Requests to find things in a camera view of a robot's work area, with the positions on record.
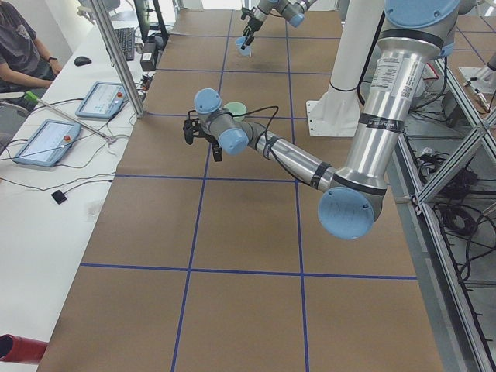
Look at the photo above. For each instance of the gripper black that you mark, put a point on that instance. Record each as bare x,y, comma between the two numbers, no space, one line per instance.
253,25
211,140

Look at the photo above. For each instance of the red cylinder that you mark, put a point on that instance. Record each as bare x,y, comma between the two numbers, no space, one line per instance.
17,349

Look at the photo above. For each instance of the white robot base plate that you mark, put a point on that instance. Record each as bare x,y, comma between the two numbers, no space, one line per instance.
329,120

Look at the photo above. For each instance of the near teach pendant tablet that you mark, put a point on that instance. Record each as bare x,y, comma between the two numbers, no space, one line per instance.
48,144

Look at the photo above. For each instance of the green bowl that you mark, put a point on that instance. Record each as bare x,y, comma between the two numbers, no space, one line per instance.
237,109

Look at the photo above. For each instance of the black keyboard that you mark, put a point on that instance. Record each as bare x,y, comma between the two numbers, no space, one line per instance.
126,38

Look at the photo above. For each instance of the teach pendant tablet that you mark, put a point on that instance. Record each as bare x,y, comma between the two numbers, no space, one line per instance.
103,101
48,144

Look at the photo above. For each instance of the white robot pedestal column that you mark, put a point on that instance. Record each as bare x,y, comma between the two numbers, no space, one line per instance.
361,19

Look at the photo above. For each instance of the aluminium frame post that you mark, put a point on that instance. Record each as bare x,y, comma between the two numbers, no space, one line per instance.
111,42

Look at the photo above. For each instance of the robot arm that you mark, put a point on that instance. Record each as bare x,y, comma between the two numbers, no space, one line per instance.
413,33
293,13

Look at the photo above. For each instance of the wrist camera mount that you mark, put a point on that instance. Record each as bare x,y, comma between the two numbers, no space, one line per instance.
192,129

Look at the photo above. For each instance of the black box device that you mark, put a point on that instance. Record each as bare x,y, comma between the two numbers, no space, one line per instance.
149,57

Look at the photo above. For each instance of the far teach pendant tablet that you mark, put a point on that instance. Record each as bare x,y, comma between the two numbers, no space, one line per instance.
103,101

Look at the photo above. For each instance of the seated person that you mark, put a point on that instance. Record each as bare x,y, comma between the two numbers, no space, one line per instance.
26,63

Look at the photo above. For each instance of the light blue plastic cup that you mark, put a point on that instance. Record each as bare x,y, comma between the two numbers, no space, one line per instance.
244,50

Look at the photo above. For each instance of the black computer mouse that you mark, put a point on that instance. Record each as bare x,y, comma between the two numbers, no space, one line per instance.
81,61

